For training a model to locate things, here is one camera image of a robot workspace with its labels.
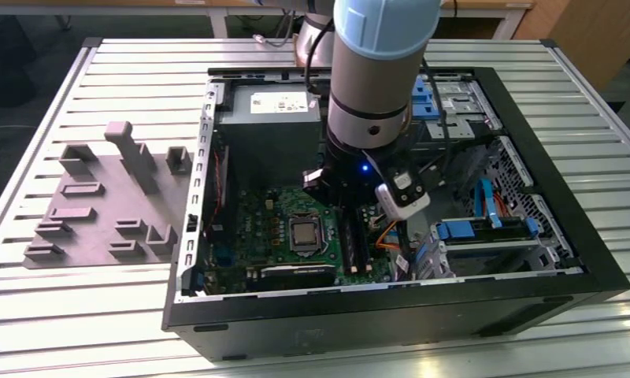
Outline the black RAM stick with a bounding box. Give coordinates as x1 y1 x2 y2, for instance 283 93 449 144
355 208 375 273
340 206 360 273

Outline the silver CPU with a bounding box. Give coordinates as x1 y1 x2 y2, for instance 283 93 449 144
292 222 323 244

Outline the grey power supply unit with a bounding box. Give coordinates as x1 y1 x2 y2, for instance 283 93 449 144
217 83 331 188

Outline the metal socket cover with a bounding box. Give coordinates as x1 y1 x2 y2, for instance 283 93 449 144
287 213 329 254

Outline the blue drive latch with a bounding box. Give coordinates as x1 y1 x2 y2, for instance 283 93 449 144
412 76 447 122

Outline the green motherboard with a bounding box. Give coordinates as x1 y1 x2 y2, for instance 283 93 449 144
203 183 400 295

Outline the hard disk in blue carrier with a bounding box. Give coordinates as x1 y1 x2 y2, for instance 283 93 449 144
433 217 539 242

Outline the silver drive cage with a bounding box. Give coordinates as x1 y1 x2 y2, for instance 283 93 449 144
409 72 505 166

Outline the black graphics card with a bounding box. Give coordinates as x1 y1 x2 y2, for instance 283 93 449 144
245 262 336 291

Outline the blue expansion slot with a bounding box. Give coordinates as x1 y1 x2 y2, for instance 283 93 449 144
213 244 236 269

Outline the silver disk bay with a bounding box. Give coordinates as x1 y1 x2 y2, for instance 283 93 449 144
429 220 577 279

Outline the black PC case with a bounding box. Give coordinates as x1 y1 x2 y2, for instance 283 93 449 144
160 65 630 362

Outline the blue video port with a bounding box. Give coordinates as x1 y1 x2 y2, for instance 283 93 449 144
187 271 207 295

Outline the grey parts rack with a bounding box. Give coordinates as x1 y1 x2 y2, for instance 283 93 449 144
23 120 196 271

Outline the wooden cabinet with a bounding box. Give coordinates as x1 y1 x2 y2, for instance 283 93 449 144
513 0 630 94

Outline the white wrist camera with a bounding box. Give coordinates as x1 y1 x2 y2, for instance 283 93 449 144
373 167 432 221

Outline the orange wire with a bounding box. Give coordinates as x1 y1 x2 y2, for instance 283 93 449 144
373 219 401 251

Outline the black camera cable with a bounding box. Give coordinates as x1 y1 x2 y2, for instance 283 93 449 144
419 58 456 190

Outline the black cable bundle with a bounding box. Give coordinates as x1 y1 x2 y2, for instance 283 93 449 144
440 133 500 174

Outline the blue flat wire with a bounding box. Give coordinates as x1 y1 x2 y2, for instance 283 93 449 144
473 177 505 229

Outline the red-orange wire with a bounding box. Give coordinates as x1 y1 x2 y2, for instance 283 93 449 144
492 191 512 218

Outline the grey cable white plug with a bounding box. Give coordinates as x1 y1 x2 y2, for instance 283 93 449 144
251 11 296 50

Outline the wooden desk white frame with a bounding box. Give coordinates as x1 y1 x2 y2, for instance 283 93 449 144
0 0 537 40

